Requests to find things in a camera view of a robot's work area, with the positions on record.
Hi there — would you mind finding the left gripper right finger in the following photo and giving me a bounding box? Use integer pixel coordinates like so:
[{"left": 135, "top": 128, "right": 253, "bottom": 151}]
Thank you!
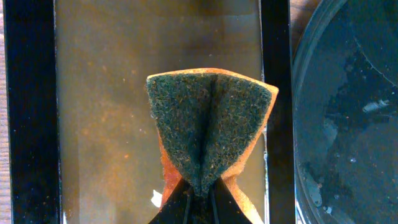
[{"left": 201, "top": 178, "right": 251, "bottom": 224}]

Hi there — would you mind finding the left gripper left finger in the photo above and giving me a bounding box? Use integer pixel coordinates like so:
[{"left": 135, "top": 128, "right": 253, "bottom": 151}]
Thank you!
[{"left": 149, "top": 179, "right": 199, "bottom": 224}]

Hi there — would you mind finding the orange green scrub sponge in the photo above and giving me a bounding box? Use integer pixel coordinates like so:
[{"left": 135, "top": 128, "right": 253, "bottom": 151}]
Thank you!
[{"left": 146, "top": 68, "right": 279, "bottom": 224}]

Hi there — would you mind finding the black rectangular water tray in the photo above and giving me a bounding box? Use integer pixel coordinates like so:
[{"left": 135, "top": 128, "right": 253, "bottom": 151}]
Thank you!
[{"left": 2, "top": 1, "right": 290, "bottom": 223}]

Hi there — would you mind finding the round black serving tray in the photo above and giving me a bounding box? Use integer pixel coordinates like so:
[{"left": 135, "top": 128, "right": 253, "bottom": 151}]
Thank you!
[{"left": 293, "top": 0, "right": 397, "bottom": 224}]

